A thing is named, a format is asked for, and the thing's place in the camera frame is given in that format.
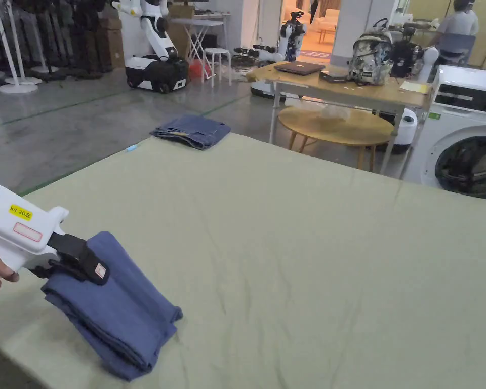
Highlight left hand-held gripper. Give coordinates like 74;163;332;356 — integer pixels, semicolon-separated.
0;184;111;287

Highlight blue garment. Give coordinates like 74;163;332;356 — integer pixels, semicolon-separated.
40;230;184;382

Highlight folded denim jeans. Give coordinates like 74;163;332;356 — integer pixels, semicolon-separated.
149;114;232;152

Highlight bed with pale green sheet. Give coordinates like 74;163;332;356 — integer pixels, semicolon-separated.
0;131;486;389

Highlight white humanoid robot, wheeled base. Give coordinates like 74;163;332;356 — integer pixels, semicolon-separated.
111;0;191;94

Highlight stack of brown cartons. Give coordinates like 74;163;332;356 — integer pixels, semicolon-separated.
97;15;126;70

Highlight red bag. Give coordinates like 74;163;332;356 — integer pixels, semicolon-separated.
187;58;206;83

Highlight white round stool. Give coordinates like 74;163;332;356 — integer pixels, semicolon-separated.
204;47;233;88

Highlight white folding table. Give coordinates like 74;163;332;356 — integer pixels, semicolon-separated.
169;18;225;85

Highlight round low wooden table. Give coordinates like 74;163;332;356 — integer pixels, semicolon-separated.
277;106;396;172

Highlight white and black robot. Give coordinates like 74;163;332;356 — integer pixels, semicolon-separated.
390;20;440;87
233;11;308;67

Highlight rectangular wooden table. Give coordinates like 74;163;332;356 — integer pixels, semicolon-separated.
246;18;432;175

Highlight white plastic canister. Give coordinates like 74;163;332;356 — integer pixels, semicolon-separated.
392;107;419;155

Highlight white washing machine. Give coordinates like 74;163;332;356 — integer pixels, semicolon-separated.
402;64;486;202

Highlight grey chair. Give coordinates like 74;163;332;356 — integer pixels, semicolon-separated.
438;32;477;67

